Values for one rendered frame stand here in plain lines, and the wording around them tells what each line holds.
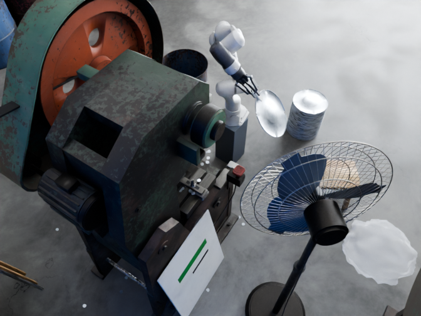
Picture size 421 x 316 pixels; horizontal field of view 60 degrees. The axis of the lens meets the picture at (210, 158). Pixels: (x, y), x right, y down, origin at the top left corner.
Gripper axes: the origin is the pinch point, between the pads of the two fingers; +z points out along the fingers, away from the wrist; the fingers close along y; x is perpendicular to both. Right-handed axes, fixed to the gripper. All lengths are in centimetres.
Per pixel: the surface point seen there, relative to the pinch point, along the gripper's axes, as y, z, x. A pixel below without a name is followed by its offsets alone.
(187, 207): -37, 11, -64
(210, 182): -33, 15, -44
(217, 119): 20, -28, -54
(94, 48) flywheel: -22, -80, -39
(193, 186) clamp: -34, 7, -53
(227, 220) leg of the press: -74, 69, -31
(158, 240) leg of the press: -25, -3, -94
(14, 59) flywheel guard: -22, -99, -70
